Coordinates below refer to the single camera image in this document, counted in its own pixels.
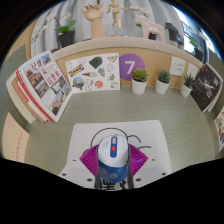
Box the small succulent in white pot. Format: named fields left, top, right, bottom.
left=131, top=68, right=149, bottom=95
left=155, top=69, right=172, bottom=95
left=180, top=73, right=195, bottom=98

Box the thick white book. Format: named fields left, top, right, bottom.
left=5, top=71, right=37, bottom=125

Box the grey curtain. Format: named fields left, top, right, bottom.
left=29, top=0, right=183, bottom=51

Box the tan book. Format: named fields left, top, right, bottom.
left=11, top=75, right=48, bottom=124

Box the dark-framed window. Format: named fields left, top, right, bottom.
left=173, top=6, right=221, bottom=64

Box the white book with photo cover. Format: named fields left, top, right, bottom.
left=18, top=49, right=74, bottom=123

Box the white sticker sheet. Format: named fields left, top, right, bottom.
left=64, top=53, right=121, bottom=94

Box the wooden artist mannequin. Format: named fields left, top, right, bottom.
left=106, top=0, right=132, bottom=37

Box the purple round number sign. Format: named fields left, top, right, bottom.
left=118, top=53, right=146, bottom=82

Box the beige book with red text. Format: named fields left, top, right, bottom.
left=1, top=112, right=31, bottom=164

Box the colourful illustrated book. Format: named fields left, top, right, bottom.
left=213, top=105, right=224, bottom=153

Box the black cover book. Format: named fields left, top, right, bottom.
left=189, top=63, right=223, bottom=112

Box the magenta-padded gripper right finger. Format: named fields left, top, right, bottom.
left=127, top=143, right=168, bottom=190

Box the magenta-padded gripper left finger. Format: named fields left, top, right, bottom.
left=58, top=143, right=101, bottom=190

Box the black horse figurine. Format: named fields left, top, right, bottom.
left=164, top=22, right=185, bottom=48

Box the blue and white computer mouse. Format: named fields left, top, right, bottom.
left=96, top=134, right=130, bottom=184

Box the white orchid in black pot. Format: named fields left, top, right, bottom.
left=31, top=12, right=77, bottom=49
left=129, top=4, right=158, bottom=41
left=188, top=28, right=209, bottom=63

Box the pink horse figurine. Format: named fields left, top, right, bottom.
left=134, top=13, right=166, bottom=43

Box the white mouse pad with drawing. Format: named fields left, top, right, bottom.
left=66, top=119, right=173, bottom=191

